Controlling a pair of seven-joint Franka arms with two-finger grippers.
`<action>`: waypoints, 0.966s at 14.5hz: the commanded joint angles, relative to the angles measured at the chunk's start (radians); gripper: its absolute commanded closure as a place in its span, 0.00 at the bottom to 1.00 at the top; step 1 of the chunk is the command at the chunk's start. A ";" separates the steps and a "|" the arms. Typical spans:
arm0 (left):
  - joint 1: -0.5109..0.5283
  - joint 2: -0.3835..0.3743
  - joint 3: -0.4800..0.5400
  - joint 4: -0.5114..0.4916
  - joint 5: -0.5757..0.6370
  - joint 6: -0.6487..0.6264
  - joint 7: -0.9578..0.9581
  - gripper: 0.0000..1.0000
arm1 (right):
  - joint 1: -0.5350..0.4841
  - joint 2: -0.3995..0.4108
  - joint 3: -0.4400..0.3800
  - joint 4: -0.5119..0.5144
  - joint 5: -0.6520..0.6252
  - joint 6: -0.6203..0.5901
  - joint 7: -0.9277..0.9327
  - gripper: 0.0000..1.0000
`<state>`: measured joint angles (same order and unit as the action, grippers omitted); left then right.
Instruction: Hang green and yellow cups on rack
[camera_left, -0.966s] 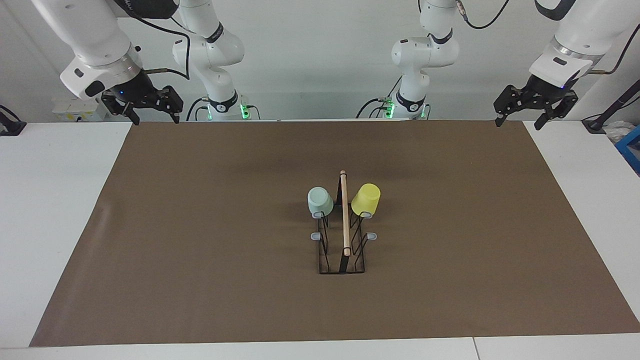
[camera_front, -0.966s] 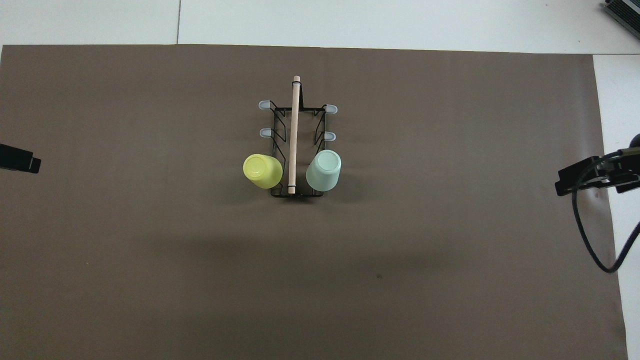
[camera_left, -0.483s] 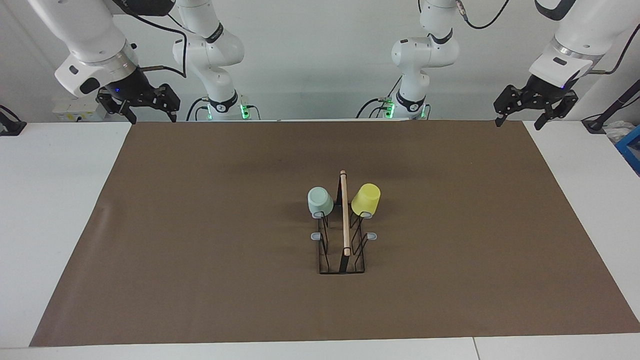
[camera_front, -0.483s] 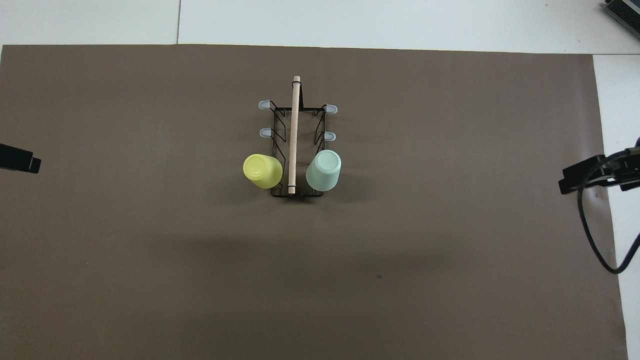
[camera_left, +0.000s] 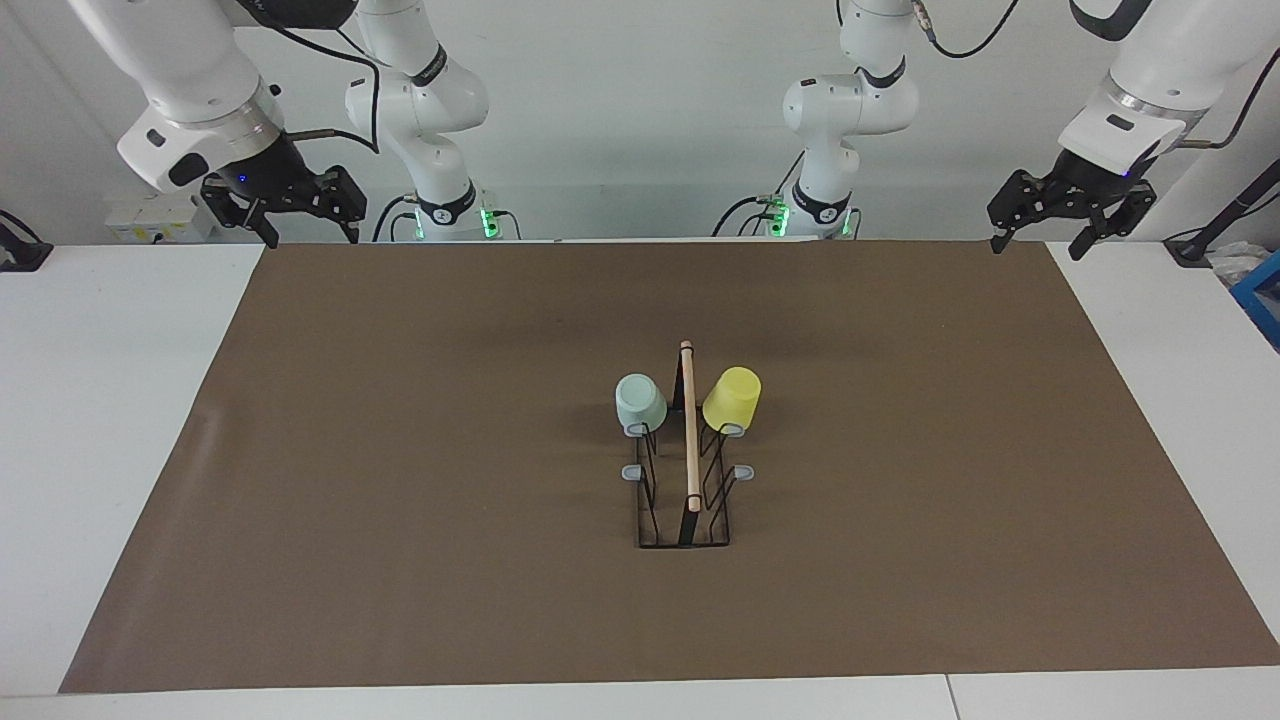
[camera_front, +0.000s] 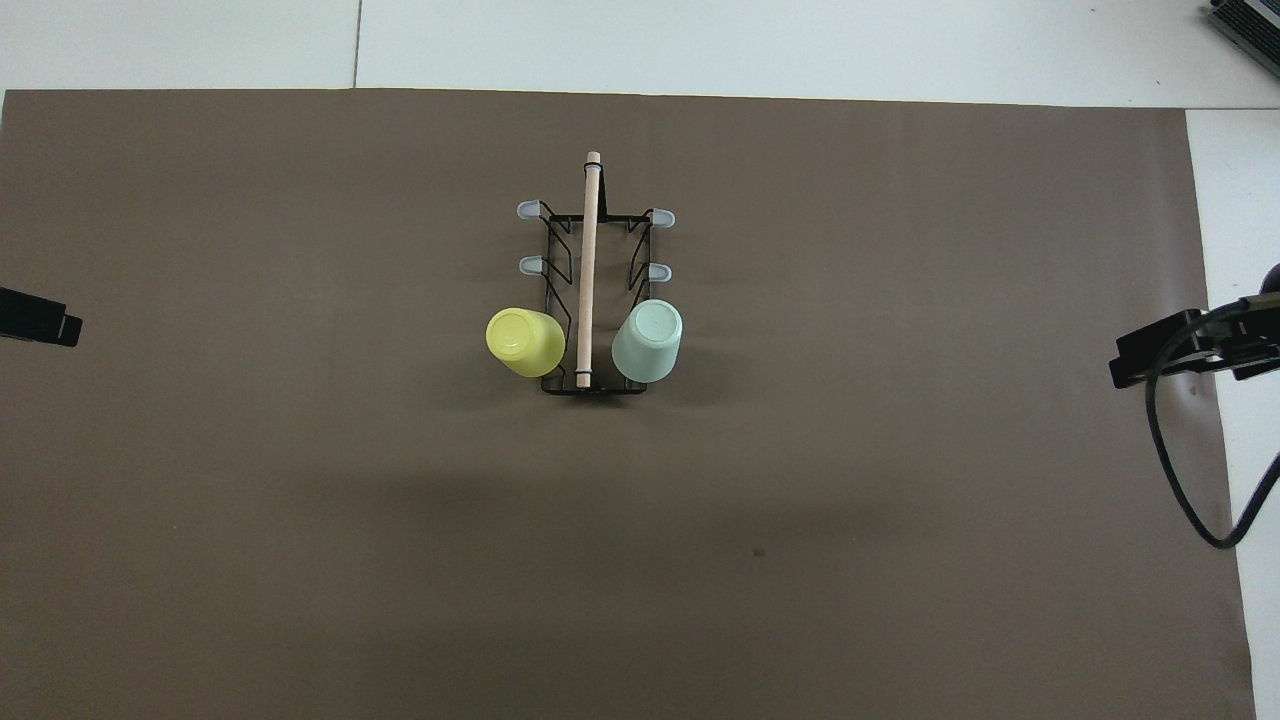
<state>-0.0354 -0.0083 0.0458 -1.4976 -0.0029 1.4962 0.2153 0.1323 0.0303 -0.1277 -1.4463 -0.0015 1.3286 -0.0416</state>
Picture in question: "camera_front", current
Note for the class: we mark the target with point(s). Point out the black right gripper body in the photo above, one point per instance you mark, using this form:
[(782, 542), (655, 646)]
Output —
[(1272, 280)]

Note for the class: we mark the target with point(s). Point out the yellow plastic cup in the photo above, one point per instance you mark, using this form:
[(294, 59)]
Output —
[(525, 340)]

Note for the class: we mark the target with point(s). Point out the pale green plastic cup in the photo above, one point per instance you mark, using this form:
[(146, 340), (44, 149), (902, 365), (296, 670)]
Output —
[(648, 340)]

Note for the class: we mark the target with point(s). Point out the dark grey laptop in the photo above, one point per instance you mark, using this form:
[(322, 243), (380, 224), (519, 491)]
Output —
[(1250, 20)]

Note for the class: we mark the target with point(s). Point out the brown table mat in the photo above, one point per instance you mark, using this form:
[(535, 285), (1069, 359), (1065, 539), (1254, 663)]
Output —
[(300, 520)]

